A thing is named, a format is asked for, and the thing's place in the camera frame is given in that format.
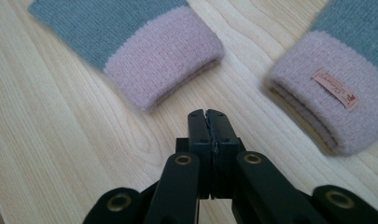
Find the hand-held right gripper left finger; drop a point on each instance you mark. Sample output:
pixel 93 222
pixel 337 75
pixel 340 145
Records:
pixel 200 140

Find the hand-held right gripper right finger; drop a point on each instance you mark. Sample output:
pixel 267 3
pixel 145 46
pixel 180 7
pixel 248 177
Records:
pixel 224 140

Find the grey sock with pink cuff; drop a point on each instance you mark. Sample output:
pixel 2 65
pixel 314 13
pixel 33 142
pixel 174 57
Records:
pixel 137 49

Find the grey sock pink labelled cuff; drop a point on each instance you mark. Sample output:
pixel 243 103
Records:
pixel 329 102

